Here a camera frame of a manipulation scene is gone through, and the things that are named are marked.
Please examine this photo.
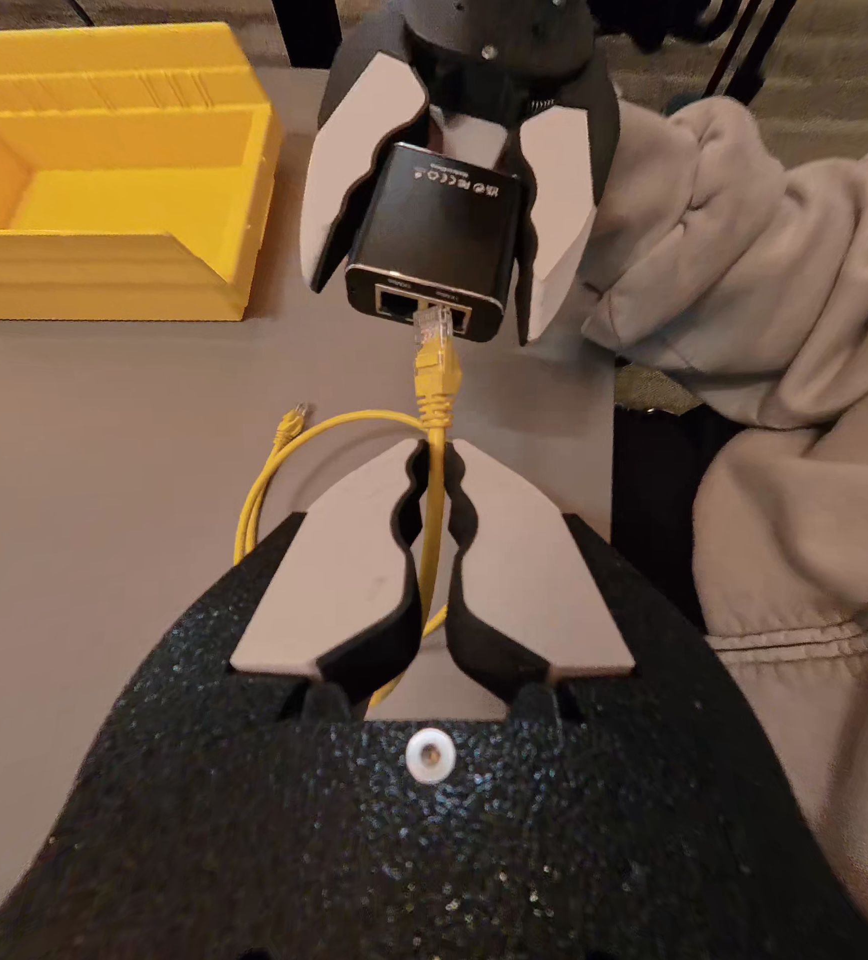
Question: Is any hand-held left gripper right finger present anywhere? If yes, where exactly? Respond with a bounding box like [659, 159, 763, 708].
[445, 438, 637, 705]

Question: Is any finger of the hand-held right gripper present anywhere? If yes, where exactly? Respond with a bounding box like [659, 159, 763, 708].
[515, 105, 602, 348]
[301, 49, 432, 295]

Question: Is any yellow plastic bin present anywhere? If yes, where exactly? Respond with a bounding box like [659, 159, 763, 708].
[0, 21, 285, 322]

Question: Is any person's right forearm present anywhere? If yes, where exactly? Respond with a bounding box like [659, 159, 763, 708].
[554, 96, 868, 430]

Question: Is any black ethernet splitter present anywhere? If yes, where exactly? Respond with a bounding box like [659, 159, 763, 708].
[344, 142, 528, 344]

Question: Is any black tripod stand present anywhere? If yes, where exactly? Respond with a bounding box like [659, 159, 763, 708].
[704, 0, 798, 102]

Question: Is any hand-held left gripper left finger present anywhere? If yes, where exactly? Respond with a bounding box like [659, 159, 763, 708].
[230, 438, 430, 705]

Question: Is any yellow ethernet cable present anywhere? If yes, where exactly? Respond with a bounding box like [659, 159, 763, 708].
[233, 303, 465, 710]

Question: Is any dark cloth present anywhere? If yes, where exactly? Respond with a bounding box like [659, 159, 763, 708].
[612, 405, 712, 631]

